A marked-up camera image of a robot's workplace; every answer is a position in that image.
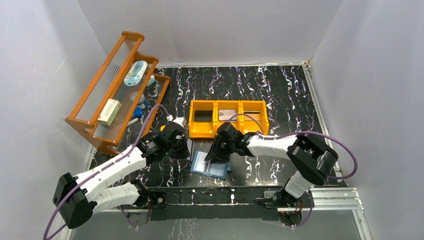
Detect blue card holder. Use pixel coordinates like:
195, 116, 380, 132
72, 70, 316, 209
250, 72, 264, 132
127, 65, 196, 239
199, 162, 232, 180

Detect yellow three-compartment bin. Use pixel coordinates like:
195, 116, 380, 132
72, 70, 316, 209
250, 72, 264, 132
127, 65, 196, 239
188, 99, 270, 140

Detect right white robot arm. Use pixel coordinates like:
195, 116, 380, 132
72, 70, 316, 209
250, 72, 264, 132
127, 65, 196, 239
205, 123, 339, 208

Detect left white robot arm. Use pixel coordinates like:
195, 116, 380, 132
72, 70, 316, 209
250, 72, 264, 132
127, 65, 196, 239
53, 117, 189, 229

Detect grey striped card in holder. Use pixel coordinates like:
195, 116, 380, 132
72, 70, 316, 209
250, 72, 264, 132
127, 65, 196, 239
191, 151, 210, 175

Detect silver cards in bin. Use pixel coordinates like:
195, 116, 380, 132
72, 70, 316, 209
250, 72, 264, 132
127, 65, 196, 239
218, 109, 237, 122

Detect white pen on shelf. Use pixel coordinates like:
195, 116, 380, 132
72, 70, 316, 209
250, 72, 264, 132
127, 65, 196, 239
126, 117, 139, 127

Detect orange wooden shelf rack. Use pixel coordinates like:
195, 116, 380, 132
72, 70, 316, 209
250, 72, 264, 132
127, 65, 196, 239
65, 31, 171, 156

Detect small grey blue item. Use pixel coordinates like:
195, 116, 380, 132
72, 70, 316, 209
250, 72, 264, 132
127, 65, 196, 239
146, 75, 156, 87

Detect white red small box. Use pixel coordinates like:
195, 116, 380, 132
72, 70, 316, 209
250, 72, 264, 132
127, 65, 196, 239
97, 98, 122, 127

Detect light blue oval case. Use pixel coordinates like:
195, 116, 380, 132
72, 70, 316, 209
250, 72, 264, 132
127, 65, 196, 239
123, 60, 148, 87

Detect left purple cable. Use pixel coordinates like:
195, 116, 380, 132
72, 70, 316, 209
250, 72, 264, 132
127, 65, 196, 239
43, 103, 173, 240

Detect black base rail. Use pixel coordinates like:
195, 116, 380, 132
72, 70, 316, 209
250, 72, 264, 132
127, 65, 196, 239
119, 186, 304, 222

